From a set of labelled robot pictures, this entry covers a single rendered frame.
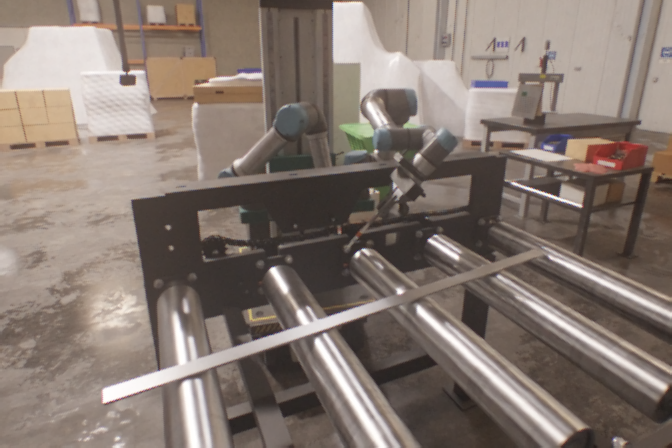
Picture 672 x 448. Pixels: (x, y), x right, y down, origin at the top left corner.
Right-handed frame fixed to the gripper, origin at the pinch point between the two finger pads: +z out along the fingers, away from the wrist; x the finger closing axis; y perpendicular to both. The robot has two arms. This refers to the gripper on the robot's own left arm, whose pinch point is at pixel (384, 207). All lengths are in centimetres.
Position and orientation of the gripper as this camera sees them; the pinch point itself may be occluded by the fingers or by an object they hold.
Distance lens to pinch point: 136.0
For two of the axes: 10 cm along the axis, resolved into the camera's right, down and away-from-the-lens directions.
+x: -2.5, -4.9, 8.4
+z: -6.4, 7.3, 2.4
